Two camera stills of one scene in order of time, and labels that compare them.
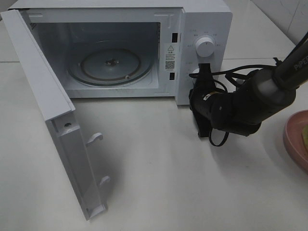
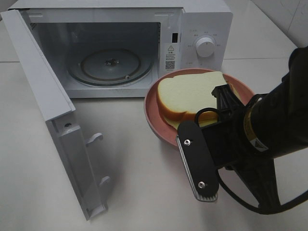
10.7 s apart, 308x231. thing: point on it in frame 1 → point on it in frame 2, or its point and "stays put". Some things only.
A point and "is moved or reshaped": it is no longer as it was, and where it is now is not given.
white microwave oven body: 133,49 stays put
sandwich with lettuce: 305,136 is moved or reshaped
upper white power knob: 204,46 stays put
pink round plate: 293,136 is moved or reshaped
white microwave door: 72,146 stays put
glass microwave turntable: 109,67 stays put
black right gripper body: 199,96 → 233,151
